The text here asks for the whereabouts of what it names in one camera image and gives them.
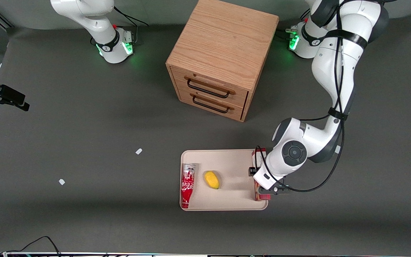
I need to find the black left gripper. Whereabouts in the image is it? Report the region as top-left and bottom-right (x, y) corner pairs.
(249, 161), (286, 201)

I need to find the red cookie box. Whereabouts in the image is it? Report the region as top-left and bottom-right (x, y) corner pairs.
(251, 147), (271, 201)

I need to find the beige plastic tray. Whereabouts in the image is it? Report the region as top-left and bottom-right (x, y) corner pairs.
(180, 149), (269, 211)

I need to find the yellow lemon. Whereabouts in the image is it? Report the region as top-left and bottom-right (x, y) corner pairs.
(204, 171), (220, 190)

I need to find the red cola can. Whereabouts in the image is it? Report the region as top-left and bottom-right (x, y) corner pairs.
(181, 163), (196, 209)

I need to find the oak wooden drawer cabinet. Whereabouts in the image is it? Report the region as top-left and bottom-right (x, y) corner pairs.
(166, 0), (280, 122)

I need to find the wooden drawer with black handle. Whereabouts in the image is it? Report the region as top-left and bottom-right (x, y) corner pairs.
(172, 67), (249, 108)
(179, 88), (245, 120)

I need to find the black right arm base cable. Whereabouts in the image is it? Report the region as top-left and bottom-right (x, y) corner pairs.
(114, 6), (149, 44)

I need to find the black cable on floor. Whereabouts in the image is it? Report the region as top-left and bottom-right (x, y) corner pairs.
(0, 236), (62, 256)

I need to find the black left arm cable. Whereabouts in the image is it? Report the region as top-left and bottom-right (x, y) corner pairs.
(255, 0), (388, 193)

